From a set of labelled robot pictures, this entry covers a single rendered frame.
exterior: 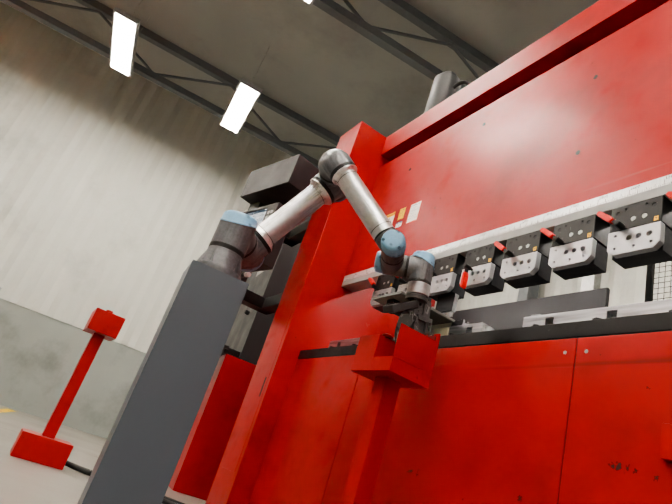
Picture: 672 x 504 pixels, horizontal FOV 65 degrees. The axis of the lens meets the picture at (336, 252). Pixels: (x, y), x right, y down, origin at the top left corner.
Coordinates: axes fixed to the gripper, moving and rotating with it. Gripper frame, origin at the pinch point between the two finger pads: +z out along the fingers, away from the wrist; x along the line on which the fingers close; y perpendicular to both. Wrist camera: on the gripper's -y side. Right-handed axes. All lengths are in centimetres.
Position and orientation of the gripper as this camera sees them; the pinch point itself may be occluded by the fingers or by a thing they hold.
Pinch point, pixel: (400, 355)
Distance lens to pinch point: 168.3
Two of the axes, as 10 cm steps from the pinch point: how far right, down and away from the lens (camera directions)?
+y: 8.0, 3.8, 4.6
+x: -5.5, 1.8, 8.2
